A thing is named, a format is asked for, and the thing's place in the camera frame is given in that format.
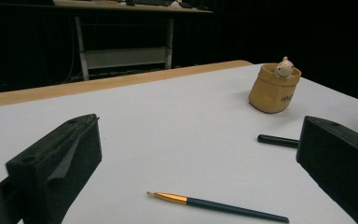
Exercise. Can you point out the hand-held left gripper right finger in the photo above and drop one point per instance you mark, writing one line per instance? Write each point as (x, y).
(338, 165)

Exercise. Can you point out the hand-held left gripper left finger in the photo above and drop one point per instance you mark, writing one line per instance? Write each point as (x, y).
(52, 168)

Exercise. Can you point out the yellow pen holder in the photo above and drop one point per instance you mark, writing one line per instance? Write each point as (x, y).
(270, 96)

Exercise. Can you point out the brush pen with gold ferrule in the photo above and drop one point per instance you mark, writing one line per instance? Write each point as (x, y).
(230, 207)

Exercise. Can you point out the wooden table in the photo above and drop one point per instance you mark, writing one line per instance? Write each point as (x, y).
(105, 83)

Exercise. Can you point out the small cream animal figure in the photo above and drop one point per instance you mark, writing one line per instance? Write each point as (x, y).
(284, 69)

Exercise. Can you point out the white table board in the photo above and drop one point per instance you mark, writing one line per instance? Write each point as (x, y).
(183, 130)

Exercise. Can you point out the white metal table frame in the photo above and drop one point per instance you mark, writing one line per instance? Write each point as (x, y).
(124, 57)

